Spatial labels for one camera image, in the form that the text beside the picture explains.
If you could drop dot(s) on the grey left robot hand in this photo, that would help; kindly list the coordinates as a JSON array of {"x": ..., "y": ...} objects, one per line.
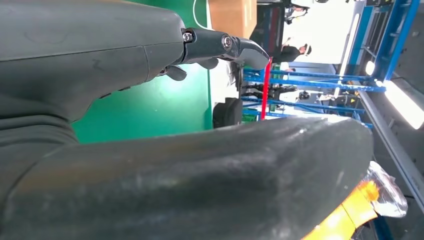
[{"x": 82, "y": 49}]

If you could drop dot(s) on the orange detergent bottle clear cap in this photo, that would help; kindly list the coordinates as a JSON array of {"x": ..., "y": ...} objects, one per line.
[{"x": 344, "y": 220}]

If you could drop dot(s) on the green table mat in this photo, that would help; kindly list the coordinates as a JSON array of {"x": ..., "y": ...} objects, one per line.
[{"x": 149, "y": 106}]

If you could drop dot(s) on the brown cardboard box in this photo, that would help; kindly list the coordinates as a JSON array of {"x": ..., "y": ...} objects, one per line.
[{"x": 232, "y": 16}]

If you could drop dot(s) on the green plastic crate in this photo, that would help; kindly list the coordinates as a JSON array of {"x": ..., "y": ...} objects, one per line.
[{"x": 250, "y": 118}]

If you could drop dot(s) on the person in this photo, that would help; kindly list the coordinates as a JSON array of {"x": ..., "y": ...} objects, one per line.
[{"x": 290, "y": 53}]

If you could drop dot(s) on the blue metal shelf rack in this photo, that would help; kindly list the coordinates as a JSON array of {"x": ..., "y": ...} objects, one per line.
[{"x": 314, "y": 82}]

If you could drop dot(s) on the small ceiling light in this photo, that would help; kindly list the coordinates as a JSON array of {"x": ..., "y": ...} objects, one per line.
[{"x": 370, "y": 68}]

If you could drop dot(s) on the long ceiling light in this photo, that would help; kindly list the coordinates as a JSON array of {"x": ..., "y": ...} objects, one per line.
[{"x": 404, "y": 104}]

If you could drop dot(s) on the red metal post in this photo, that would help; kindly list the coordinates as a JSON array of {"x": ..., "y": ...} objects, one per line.
[{"x": 265, "y": 92}]

